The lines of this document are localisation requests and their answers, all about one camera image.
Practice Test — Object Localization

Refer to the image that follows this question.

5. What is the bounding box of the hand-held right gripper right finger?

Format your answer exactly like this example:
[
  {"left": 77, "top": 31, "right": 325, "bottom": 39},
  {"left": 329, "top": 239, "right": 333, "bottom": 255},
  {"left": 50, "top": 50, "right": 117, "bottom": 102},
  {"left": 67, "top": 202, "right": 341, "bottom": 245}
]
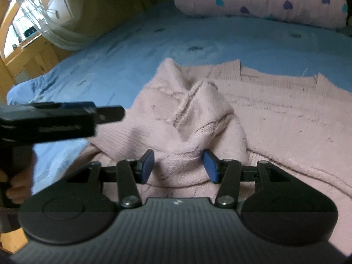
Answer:
[{"left": 203, "top": 149, "right": 292, "bottom": 209}]

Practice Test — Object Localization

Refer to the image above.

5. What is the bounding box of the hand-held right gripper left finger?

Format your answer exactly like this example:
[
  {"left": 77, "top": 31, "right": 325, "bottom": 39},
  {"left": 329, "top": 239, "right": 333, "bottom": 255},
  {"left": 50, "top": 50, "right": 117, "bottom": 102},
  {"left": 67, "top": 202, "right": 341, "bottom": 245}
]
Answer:
[{"left": 66, "top": 149, "right": 155, "bottom": 209}]

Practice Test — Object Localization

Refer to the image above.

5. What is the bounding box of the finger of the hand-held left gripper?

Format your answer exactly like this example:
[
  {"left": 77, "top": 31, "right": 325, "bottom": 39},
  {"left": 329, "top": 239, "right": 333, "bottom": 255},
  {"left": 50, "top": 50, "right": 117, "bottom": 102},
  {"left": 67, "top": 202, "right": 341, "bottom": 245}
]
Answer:
[
  {"left": 93, "top": 106, "right": 126, "bottom": 123},
  {"left": 58, "top": 101, "right": 97, "bottom": 110}
]

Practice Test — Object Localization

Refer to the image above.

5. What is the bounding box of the pink knit cardigan sweater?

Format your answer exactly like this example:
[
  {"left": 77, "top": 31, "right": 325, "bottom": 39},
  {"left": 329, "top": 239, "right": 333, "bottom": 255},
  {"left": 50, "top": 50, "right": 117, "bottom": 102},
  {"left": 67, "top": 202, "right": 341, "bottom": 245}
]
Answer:
[{"left": 82, "top": 58, "right": 352, "bottom": 253}]

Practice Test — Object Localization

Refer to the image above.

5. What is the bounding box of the person's left hand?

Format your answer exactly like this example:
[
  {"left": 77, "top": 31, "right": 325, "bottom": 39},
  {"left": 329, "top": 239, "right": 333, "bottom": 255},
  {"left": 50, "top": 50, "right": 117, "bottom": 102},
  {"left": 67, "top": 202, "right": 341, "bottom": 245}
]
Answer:
[{"left": 5, "top": 153, "right": 37, "bottom": 205}]

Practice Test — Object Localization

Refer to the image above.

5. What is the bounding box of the sheer mosquito net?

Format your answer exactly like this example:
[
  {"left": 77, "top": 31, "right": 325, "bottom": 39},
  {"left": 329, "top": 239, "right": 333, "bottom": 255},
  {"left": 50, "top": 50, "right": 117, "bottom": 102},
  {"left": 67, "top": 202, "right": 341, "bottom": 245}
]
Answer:
[{"left": 22, "top": 0, "right": 176, "bottom": 51}]

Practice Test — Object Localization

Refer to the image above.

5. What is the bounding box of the blue floral bedsheet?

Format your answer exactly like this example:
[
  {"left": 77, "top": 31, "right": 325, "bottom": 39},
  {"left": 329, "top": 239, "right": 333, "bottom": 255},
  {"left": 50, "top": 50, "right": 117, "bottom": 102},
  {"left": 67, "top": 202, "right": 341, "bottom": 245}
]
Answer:
[{"left": 7, "top": 0, "right": 352, "bottom": 196}]

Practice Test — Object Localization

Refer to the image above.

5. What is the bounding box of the window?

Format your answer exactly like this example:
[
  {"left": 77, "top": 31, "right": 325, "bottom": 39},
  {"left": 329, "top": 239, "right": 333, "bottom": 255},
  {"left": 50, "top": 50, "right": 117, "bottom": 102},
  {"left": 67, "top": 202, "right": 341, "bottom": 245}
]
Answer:
[{"left": 0, "top": 0, "right": 75, "bottom": 61}]

